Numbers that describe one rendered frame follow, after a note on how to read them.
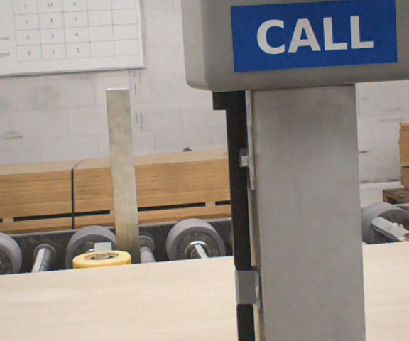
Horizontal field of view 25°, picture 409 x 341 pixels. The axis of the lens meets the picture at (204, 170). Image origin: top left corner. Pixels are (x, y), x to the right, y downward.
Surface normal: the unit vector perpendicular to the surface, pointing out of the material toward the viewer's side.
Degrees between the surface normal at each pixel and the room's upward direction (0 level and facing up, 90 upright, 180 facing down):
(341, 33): 90
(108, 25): 90
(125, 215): 90
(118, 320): 0
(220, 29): 90
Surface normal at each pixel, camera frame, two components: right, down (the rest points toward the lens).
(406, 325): -0.06, -0.99
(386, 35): 0.11, 0.11
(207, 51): -0.62, 0.12
